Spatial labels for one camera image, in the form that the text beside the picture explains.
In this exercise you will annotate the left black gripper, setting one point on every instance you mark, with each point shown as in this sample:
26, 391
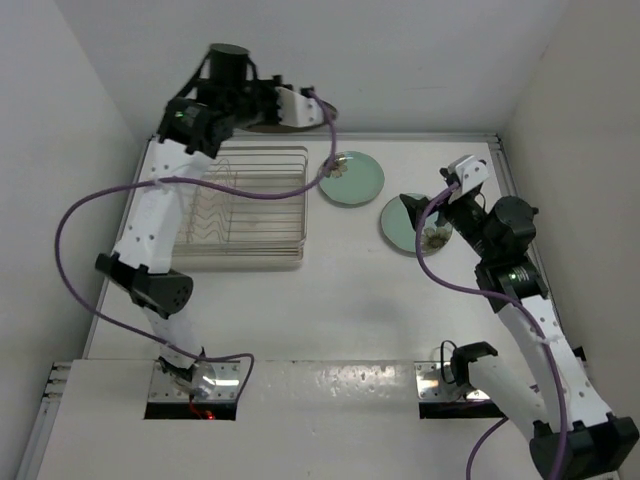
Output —
269, 86

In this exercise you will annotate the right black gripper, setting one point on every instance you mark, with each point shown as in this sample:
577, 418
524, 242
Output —
415, 207

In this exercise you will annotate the green flower plate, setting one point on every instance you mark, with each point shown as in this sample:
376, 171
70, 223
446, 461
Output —
397, 229
356, 179

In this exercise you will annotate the brown ceramic plate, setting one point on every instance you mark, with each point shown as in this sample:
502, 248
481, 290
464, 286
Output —
280, 129

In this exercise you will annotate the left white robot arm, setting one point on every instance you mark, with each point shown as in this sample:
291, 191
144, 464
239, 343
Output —
225, 93

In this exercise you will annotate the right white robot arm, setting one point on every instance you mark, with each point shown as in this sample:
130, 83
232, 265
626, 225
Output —
571, 432

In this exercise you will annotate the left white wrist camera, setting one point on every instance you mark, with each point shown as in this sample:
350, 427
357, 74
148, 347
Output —
298, 111

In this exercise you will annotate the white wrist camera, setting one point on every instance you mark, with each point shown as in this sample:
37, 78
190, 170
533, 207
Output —
465, 175
298, 111

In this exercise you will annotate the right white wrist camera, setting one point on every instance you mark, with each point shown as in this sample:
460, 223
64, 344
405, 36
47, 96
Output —
465, 175

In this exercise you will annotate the wire dish rack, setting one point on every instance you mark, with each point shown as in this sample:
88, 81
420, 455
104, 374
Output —
222, 231

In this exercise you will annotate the aluminium frame rail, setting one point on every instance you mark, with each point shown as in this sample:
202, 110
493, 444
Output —
525, 229

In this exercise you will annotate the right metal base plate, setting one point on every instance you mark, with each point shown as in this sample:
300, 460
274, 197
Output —
434, 383

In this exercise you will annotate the metal base plate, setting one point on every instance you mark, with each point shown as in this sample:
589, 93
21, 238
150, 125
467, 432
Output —
434, 383
203, 383

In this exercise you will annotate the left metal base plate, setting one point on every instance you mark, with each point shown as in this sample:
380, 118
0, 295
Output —
203, 383

